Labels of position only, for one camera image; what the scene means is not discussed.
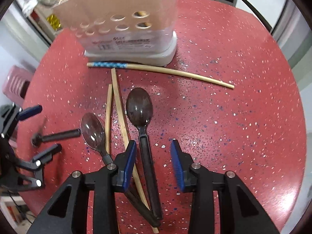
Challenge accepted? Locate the bamboo chopstick on table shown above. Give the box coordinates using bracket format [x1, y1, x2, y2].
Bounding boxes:
[110, 67, 160, 234]

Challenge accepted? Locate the pink utensil holder caddy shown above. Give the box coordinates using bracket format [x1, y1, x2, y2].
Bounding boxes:
[52, 0, 177, 66]

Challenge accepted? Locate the short bamboo chopstick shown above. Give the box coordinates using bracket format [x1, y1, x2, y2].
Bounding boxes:
[105, 84, 113, 154]

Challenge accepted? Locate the beige perforated storage cart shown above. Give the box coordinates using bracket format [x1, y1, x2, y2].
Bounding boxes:
[19, 0, 64, 43]

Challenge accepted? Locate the dark brown plastic spoon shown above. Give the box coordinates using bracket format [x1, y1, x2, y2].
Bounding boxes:
[126, 87, 163, 220]

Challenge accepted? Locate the pink plastic stool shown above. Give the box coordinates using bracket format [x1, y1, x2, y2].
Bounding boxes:
[2, 65, 33, 107]

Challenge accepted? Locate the blue patterned bamboo chopstick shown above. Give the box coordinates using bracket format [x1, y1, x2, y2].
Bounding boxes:
[87, 61, 235, 89]

